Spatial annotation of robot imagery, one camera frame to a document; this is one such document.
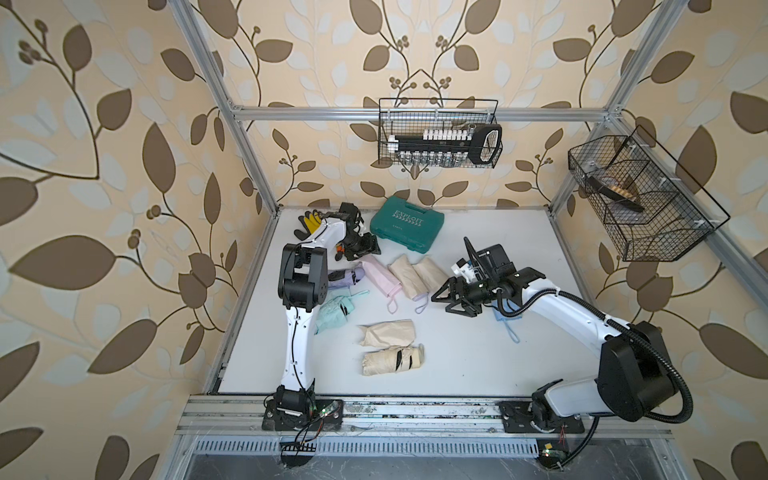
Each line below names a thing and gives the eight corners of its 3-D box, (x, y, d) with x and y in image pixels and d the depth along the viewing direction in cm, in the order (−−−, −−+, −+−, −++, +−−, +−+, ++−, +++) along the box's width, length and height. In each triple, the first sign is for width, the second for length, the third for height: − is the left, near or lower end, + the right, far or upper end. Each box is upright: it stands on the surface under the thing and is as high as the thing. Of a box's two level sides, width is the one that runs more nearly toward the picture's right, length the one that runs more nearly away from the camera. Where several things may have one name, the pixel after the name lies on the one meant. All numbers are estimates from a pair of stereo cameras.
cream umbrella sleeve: (360, 349, 87) (358, 343, 84) (362, 325, 92) (360, 318, 88) (415, 349, 87) (415, 343, 84) (414, 325, 92) (414, 318, 88)
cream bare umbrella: (363, 377, 81) (362, 373, 79) (362, 355, 85) (361, 351, 82) (425, 368, 83) (426, 364, 80) (421, 347, 87) (422, 342, 84)
